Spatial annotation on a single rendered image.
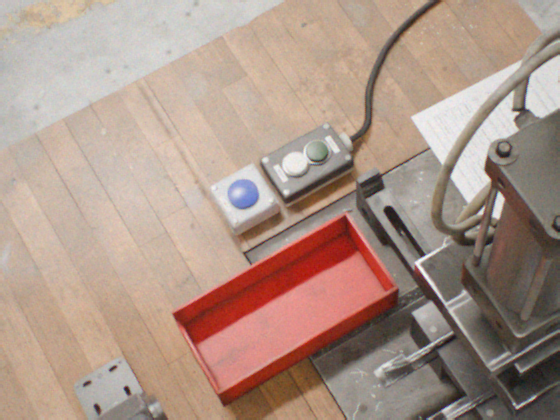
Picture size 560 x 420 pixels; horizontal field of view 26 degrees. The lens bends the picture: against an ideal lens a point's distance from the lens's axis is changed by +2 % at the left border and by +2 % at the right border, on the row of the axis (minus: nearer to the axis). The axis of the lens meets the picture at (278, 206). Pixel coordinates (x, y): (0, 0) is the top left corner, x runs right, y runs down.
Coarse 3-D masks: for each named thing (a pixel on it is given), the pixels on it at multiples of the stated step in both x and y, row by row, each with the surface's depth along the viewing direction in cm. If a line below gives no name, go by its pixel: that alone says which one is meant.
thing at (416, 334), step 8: (416, 328) 143; (416, 336) 145; (424, 336) 141; (416, 344) 148; (424, 344) 144; (432, 360) 144; (440, 360) 140; (440, 368) 142; (440, 376) 145; (456, 384) 139
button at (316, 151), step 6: (312, 144) 156; (318, 144) 156; (324, 144) 156; (306, 150) 155; (312, 150) 155; (318, 150) 155; (324, 150) 155; (306, 156) 156; (312, 156) 155; (318, 156) 155; (324, 156) 155
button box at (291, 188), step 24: (432, 0) 166; (408, 24) 165; (384, 48) 164; (288, 144) 157; (336, 144) 156; (264, 168) 156; (312, 168) 155; (336, 168) 155; (288, 192) 154; (312, 192) 157
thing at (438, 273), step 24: (432, 264) 127; (456, 264) 126; (432, 288) 126; (456, 288) 125; (456, 312) 120; (480, 312) 120; (480, 336) 119; (552, 336) 119; (480, 360) 119; (504, 360) 118; (528, 360) 120; (552, 360) 122; (504, 384) 121; (528, 384) 121; (552, 384) 121; (528, 408) 124
